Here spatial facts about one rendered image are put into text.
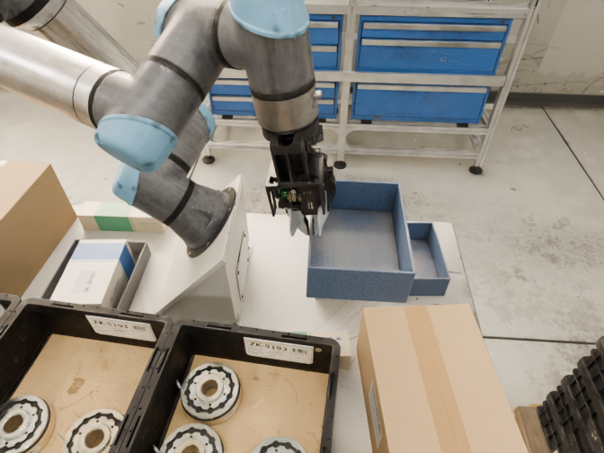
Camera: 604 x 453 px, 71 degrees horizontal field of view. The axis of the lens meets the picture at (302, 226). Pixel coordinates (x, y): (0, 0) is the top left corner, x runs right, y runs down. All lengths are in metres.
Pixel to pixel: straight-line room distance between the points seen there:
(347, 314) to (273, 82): 0.72
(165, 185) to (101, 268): 0.31
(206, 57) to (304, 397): 0.59
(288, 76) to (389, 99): 2.02
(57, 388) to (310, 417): 0.46
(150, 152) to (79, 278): 0.70
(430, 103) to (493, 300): 1.09
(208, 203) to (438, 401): 0.59
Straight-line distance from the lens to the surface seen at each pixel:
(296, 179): 0.53
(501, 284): 2.21
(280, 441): 0.77
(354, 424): 0.95
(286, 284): 1.12
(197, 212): 0.95
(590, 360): 1.46
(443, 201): 2.54
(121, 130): 0.48
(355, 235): 0.73
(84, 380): 0.93
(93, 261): 1.17
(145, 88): 0.49
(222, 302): 0.96
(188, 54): 0.50
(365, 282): 0.62
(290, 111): 0.49
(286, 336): 0.78
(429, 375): 0.84
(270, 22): 0.45
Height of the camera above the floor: 1.59
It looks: 44 degrees down
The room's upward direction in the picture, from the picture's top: straight up
